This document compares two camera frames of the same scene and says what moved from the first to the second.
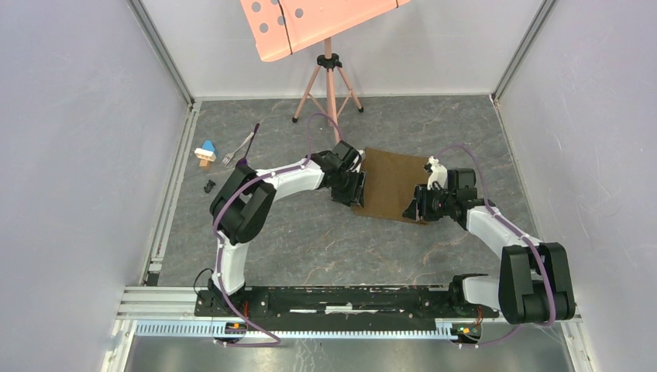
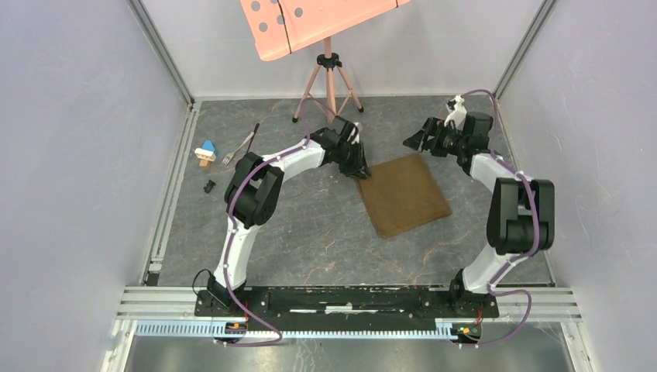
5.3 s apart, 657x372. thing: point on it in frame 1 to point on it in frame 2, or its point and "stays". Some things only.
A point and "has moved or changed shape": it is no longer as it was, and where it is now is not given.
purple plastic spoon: [256, 128] stays
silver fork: [228, 157] stays
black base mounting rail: [339, 303] stays
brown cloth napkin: [390, 182] has moved or changed shape
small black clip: [208, 187] stays
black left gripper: [356, 194] to [359, 169]
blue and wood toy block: [206, 153] stays
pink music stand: [279, 28] stays
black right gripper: [417, 208] to [435, 128]
